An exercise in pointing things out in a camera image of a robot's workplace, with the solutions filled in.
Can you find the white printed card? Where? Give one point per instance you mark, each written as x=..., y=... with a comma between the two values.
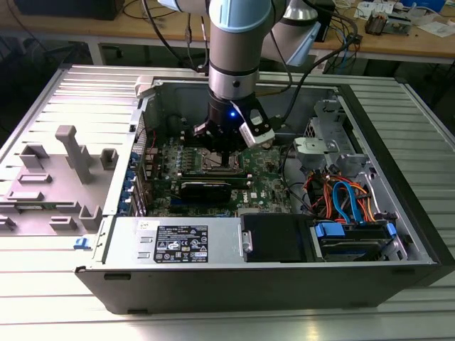
x=362, y=10

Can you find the small black tower box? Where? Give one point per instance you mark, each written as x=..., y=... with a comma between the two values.
x=327, y=25

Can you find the black graphics card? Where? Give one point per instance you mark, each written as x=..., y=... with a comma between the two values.
x=204, y=193

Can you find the copper wound transformer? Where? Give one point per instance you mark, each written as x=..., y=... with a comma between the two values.
x=377, y=23

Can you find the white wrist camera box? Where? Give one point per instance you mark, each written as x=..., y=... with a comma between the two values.
x=256, y=136

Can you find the blue plastic latch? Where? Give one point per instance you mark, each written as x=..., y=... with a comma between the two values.
x=81, y=243

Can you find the green RAM stick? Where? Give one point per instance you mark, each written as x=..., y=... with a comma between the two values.
x=237, y=182

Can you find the large black box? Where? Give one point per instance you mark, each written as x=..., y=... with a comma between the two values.
x=71, y=9

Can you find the silver power supply unit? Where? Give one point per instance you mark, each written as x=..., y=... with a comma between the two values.
x=121, y=241

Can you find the grey plastic parts rack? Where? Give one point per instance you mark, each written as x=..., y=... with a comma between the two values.
x=57, y=192

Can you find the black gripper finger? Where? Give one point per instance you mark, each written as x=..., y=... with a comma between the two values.
x=227, y=160

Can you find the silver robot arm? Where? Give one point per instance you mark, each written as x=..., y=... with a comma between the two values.
x=231, y=64

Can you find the hard disk in blue carrier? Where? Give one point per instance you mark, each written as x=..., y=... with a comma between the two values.
x=330, y=231

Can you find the CPU socket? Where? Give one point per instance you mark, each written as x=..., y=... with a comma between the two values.
x=201, y=167

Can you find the black and silver PC case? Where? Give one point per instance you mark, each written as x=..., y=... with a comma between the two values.
x=213, y=291

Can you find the silver topped CPU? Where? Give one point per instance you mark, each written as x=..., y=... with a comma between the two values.
x=216, y=159

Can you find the white paper sheet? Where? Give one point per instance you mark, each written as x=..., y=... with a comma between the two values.
x=437, y=28

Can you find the green motherboard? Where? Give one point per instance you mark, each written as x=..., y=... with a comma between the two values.
x=263, y=184

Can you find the silver case release latch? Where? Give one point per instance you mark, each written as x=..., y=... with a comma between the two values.
x=144, y=85

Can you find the long wooden desk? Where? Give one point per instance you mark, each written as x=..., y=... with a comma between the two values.
x=53, y=26

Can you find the silver metal drive cage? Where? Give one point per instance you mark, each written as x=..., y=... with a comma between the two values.
x=313, y=147

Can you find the grey metal device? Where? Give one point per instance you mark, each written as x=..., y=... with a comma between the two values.
x=400, y=25

